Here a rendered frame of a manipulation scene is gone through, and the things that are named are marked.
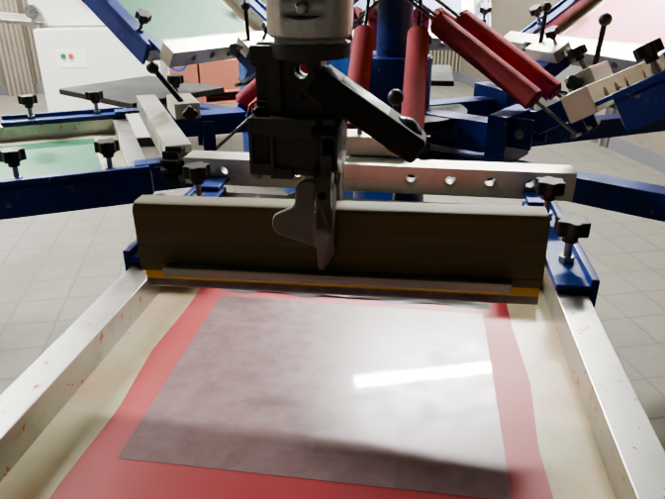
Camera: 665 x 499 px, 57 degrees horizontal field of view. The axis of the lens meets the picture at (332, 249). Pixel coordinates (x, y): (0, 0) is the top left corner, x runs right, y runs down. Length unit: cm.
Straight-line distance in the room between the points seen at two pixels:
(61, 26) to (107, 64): 45
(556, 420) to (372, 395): 18
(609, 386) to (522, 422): 9
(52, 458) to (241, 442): 17
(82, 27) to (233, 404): 488
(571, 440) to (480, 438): 8
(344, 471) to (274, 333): 23
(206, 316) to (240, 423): 21
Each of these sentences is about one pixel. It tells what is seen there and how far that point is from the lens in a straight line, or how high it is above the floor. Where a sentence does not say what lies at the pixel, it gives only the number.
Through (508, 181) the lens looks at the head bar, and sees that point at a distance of 109.
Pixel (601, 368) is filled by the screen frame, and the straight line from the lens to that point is 67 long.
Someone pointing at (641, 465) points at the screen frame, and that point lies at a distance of 57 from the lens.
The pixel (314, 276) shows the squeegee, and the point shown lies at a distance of 60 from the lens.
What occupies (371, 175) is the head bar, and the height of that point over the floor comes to 102.
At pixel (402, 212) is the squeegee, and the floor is 114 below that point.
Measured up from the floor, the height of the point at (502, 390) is 96.
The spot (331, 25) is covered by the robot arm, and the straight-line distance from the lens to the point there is 53.
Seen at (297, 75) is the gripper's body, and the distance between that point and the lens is 56.
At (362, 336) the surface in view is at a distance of 73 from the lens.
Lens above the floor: 135
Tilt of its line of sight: 24 degrees down
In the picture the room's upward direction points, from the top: straight up
